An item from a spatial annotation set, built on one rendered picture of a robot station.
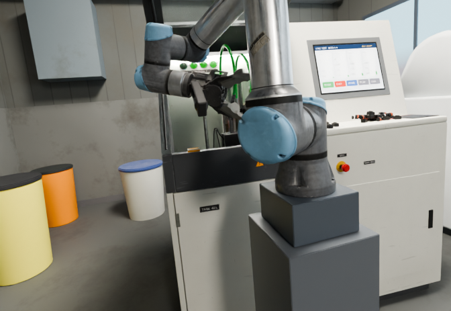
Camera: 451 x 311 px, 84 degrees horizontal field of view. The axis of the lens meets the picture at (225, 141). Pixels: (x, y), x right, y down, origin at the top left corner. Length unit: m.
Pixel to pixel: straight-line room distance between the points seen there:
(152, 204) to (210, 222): 1.75
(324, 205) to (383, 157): 0.84
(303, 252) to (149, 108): 3.07
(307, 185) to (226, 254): 0.69
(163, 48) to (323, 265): 0.68
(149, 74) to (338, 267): 0.69
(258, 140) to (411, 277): 1.46
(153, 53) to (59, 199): 2.63
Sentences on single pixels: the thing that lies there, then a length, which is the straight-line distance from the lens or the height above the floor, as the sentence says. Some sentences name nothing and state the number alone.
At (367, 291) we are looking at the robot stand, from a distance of 0.78.
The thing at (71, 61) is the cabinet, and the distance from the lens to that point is 3.33.
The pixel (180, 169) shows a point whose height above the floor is 0.88.
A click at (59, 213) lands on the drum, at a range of 3.28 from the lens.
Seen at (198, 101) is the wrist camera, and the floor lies 1.14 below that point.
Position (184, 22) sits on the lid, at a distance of 1.48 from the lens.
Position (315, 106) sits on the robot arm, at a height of 1.11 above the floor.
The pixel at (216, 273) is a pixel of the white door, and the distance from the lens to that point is 1.26.
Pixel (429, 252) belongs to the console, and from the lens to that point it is 1.82.
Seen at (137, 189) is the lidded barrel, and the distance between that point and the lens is 2.77.
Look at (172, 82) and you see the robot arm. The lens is 0.75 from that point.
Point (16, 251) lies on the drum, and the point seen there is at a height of 0.24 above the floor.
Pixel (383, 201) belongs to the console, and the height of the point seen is 0.59.
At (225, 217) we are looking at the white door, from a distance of 1.14.
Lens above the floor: 1.13
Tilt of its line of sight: 8 degrees down
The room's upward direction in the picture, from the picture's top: 5 degrees counter-clockwise
